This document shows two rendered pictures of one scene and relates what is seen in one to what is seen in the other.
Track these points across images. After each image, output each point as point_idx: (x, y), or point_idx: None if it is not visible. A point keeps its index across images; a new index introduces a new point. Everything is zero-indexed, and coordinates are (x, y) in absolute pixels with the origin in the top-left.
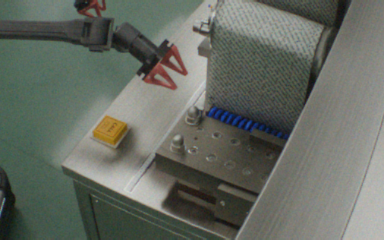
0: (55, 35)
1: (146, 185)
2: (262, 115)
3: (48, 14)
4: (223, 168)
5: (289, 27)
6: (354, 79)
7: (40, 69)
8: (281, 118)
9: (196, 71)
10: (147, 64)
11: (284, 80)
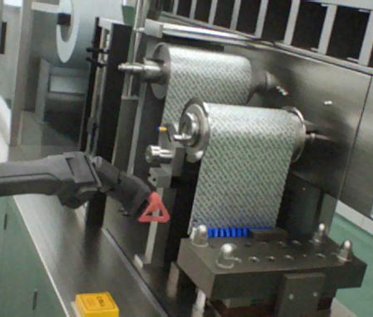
0: (39, 177)
1: None
2: (243, 219)
3: None
4: (272, 262)
5: (266, 114)
6: None
7: None
8: (262, 213)
9: (92, 239)
10: (148, 193)
11: (270, 167)
